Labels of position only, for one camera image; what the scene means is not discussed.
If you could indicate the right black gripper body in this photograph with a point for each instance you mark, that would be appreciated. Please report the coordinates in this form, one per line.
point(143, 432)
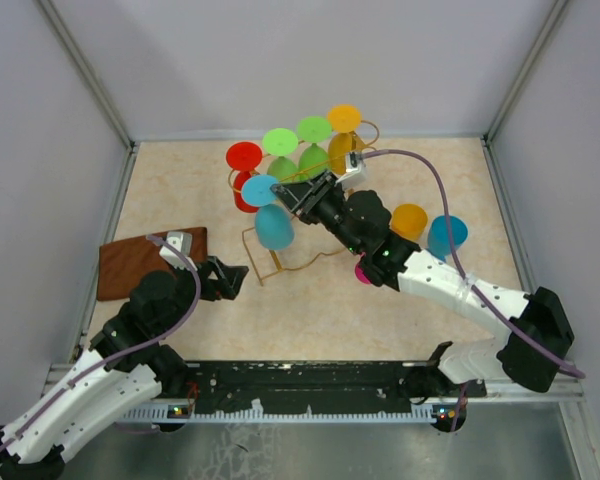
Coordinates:
point(326, 206)

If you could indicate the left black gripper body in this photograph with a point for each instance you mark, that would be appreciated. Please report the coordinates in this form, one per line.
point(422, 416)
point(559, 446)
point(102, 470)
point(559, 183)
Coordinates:
point(210, 289)

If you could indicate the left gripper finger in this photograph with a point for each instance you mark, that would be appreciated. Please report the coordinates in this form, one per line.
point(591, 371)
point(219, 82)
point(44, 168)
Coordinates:
point(234, 277)
point(214, 283)

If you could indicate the light blue wine glass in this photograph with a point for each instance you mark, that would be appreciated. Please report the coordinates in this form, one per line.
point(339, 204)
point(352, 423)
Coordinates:
point(272, 222)

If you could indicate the magenta wine glass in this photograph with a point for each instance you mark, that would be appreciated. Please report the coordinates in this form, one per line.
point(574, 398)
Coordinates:
point(360, 275)

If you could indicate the orange wine glass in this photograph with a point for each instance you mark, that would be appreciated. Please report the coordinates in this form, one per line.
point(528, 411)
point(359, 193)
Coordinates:
point(409, 221)
point(344, 119)

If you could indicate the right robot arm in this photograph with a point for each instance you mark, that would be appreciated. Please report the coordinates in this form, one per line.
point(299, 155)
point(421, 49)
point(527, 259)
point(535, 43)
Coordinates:
point(530, 331)

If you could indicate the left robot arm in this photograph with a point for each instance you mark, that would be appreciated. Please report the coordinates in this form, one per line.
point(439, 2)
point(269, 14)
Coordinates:
point(126, 364)

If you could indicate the right green wine glass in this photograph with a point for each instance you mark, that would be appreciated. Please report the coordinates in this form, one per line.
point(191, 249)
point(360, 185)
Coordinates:
point(314, 159)

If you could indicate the green wine glass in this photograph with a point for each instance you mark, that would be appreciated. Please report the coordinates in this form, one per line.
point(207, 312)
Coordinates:
point(314, 159)
point(280, 143)

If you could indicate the left green wine glass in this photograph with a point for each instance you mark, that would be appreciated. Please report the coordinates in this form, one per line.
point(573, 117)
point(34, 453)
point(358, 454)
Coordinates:
point(280, 143)

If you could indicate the red wine glass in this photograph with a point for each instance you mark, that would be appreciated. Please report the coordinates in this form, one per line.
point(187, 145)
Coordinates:
point(243, 158)

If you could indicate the brown folded cloth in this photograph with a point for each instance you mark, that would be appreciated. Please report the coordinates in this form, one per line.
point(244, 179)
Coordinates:
point(123, 264)

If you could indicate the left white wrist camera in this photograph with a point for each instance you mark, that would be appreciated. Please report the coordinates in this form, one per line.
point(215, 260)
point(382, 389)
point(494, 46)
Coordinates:
point(177, 249)

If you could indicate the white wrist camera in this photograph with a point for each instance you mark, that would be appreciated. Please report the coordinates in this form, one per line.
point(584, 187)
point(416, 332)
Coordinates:
point(177, 249)
point(355, 171)

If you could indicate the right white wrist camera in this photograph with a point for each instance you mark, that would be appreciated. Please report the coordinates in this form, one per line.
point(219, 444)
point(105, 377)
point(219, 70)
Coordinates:
point(355, 171)

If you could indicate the gold wire glass rack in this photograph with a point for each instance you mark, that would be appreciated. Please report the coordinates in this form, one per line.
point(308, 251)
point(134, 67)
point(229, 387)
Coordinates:
point(266, 263)

